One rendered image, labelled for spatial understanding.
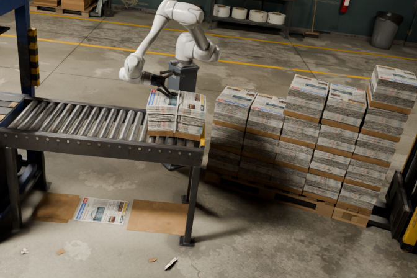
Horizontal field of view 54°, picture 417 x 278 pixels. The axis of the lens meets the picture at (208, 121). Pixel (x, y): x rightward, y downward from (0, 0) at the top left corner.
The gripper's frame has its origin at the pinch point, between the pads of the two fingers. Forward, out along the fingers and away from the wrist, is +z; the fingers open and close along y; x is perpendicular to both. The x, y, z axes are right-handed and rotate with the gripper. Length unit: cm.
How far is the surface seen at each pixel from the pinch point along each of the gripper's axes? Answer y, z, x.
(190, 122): 18.4, 10.4, 15.4
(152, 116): 19.8, -14.8, 15.2
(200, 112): 9.3, 15.6, 15.5
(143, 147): 35.7, -16.4, 28.7
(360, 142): 24, 145, -17
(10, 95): 45, -122, -25
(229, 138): 59, 51, -47
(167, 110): 13.1, -6.0, 15.4
